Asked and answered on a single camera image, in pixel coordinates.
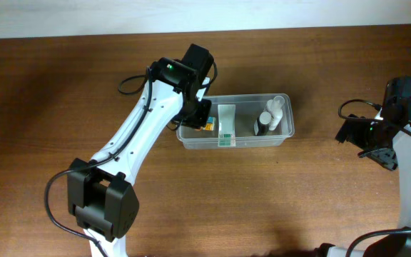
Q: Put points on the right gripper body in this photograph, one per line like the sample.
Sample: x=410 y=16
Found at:
x=373 y=140

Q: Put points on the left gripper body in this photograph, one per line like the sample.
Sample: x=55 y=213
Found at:
x=195 y=113

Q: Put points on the small gold-lid jar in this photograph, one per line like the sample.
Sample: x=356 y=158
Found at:
x=210 y=124

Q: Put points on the white green tube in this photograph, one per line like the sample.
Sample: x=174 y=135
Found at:
x=226 y=125

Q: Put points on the dark bottle white cap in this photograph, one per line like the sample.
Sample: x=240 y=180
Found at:
x=262 y=124

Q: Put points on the clear white spray bottle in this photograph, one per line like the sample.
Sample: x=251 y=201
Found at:
x=275 y=108

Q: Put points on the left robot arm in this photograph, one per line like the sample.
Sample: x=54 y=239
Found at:
x=100 y=191

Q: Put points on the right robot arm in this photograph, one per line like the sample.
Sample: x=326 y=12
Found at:
x=395 y=114

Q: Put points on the clear plastic container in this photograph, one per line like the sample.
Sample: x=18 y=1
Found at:
x=247 y=108

